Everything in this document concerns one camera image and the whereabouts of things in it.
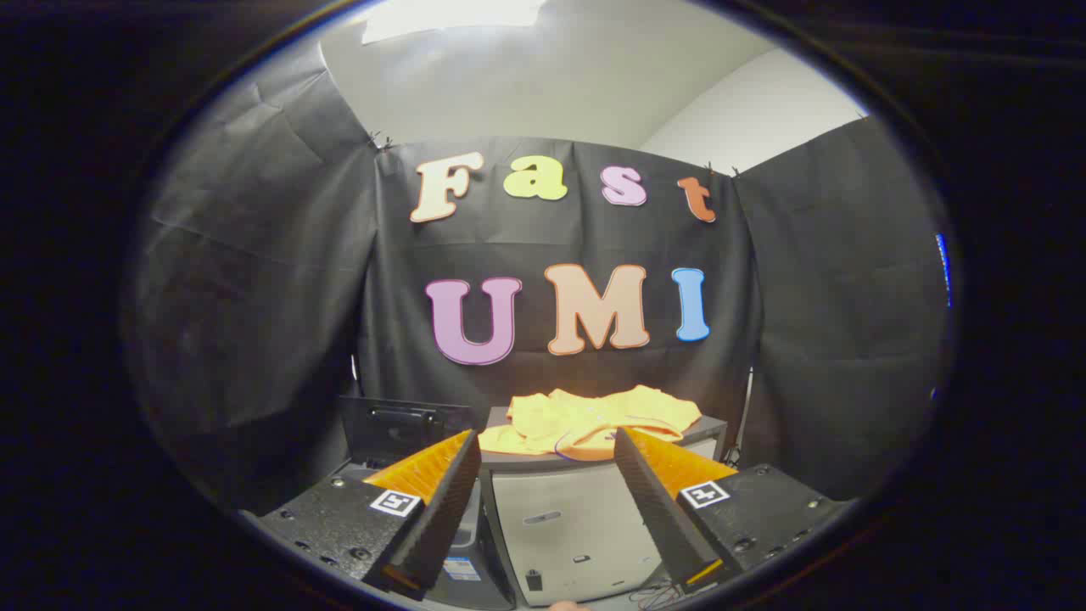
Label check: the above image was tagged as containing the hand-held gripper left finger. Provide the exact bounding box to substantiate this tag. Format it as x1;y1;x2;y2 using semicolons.
240;429;483;602

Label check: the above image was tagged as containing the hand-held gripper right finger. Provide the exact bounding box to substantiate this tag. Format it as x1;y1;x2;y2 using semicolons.
612;427;856;593

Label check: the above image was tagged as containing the grey washing machine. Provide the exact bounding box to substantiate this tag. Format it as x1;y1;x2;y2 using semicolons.
339;458;516;610

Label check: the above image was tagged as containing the yellow-orange shirt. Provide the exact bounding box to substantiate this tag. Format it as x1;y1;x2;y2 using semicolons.
478;385;703;462

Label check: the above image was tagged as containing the grey cabinet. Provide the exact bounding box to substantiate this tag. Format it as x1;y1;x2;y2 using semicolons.
479;406;729;608

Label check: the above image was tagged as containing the black backdrop cloth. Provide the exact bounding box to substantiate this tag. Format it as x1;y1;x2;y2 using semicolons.
123;38;951;514

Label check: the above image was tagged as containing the tangle of thin cables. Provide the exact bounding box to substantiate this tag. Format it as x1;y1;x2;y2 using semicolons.
632;581;681;610

